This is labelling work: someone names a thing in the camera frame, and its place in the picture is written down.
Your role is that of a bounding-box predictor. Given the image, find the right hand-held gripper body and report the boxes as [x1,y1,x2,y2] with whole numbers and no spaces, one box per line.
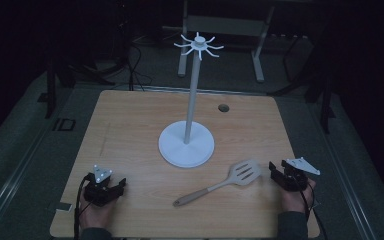
[279,156,321,193]

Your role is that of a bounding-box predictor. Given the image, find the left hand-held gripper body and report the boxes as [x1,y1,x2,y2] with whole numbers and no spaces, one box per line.
[83,164,121,207]

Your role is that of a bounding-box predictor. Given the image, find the grey slotted spatula wooden handle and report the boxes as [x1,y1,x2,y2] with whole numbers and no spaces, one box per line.
[172,158,263,208]

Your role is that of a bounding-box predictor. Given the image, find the white utensil rack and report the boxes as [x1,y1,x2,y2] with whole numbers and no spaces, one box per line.
[157,31,225,169]

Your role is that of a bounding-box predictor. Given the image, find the person's left hand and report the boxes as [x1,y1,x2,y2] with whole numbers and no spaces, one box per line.
[79,193,118,232]

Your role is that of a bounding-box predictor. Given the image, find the person's right hand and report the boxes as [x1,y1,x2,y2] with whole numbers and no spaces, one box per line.
[280,177,317,215]

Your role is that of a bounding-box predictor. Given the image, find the black metal stand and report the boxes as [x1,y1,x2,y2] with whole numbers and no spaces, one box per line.
[37,58,78,120]
[304,74,337,135]

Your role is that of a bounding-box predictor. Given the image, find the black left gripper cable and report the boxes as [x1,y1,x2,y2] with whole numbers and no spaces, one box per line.
[73,175,93,240]

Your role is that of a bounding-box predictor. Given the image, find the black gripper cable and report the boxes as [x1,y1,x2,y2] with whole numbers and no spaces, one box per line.
[298,181,329,240]
[73,175,93,240]

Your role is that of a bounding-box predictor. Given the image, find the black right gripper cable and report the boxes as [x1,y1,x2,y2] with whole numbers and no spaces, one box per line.
[298,181,329,240]

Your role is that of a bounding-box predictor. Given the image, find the black floor cables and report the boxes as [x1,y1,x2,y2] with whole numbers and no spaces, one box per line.
[123,41,155,92]

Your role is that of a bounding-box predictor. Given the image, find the white metal desk frame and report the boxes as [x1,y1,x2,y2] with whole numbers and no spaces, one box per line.
[177,0,277,84]

